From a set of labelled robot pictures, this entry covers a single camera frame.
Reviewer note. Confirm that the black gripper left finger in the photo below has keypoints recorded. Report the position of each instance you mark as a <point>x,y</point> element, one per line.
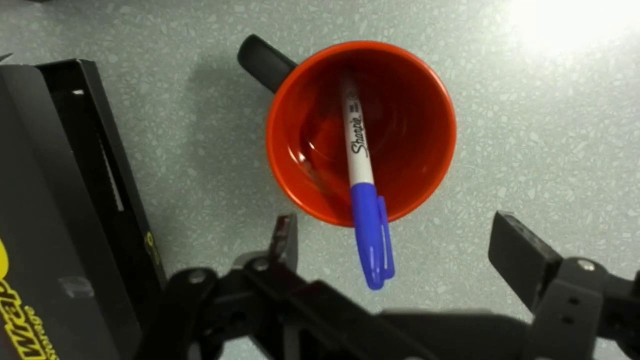
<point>226,301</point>

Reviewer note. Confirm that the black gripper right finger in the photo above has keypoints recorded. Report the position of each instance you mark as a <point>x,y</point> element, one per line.
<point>566,292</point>

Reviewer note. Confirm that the blue capped white marker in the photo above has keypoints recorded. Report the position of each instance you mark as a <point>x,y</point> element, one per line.
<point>369,227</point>

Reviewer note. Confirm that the red and black mug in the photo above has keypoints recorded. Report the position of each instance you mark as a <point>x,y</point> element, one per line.
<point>401,120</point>

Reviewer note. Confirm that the black box with yellow print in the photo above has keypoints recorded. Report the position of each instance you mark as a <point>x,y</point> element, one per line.
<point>60,220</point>

